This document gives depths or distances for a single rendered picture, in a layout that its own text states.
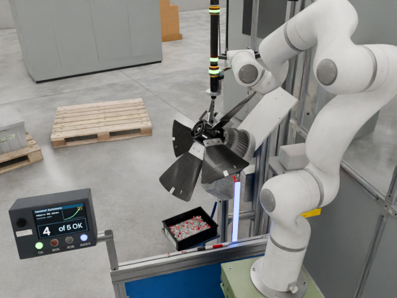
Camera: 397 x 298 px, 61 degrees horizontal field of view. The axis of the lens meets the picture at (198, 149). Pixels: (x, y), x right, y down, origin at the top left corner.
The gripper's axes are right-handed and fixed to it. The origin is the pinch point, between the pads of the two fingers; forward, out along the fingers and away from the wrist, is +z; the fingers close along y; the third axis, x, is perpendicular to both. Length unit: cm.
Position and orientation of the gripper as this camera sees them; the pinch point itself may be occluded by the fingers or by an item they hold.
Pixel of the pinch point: (238, 52)
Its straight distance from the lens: 140.0
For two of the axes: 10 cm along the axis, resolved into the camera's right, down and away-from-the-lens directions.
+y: 10.0, -0.5, -0.3
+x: -0.6, -8.8, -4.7
